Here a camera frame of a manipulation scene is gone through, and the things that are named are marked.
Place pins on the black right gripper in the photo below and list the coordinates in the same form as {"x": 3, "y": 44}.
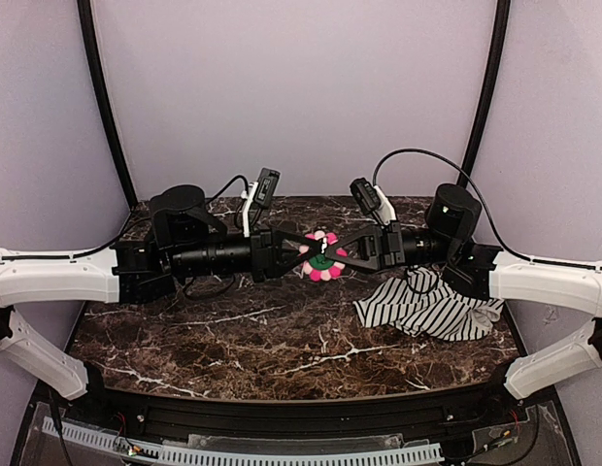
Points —
{"x": 391, "y": 246}

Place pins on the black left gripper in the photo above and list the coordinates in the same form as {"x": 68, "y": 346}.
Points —
{"x": 261, "y": 255}

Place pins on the pink flower brooch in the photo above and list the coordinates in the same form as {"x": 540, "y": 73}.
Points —
{"x": 319, "y": 268}

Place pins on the black white striped garment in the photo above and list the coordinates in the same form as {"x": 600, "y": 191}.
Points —
{"x": 422, "y": 303}

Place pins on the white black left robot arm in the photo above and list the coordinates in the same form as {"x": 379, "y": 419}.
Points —
{"x": 185, "y": 241}

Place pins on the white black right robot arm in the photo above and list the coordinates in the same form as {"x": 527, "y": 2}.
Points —
{"x": 483, "y": 272}

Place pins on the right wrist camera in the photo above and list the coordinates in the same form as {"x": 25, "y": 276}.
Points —
{"x": 372, "y": 202}

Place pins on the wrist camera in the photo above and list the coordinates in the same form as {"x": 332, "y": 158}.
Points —
{"x": 259, "y": 195}
{"x": 372, "y": 202}

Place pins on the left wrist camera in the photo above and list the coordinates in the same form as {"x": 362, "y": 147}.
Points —
{"x": 259, "y": 195}

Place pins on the white slotted cable duct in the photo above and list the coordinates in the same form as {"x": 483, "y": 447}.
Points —
{"x": 213, "y": 450}

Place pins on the black front frame rail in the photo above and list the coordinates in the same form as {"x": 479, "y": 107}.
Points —
{"x": 434, "y": 414}

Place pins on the black right frame post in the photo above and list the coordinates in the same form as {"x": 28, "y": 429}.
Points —
{"x": 492, "y": 68}

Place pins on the black frame post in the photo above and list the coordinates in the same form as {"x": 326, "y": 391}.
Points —
{"x": 492, "y": 68}
{"x": 97, "y": 76}

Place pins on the black left frame post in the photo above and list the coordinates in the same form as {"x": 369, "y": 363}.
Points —
{"x": 97, "y": 76}

